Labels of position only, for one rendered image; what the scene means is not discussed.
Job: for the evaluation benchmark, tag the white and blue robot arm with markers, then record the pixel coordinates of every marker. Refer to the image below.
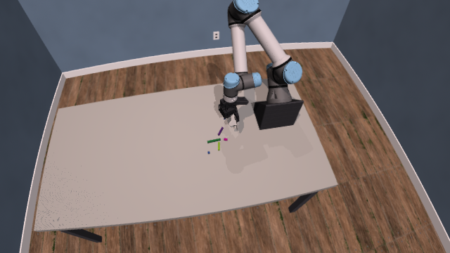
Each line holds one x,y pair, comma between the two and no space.
281,72

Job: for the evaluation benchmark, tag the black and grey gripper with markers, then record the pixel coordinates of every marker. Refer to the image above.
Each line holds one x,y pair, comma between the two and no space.
229,109

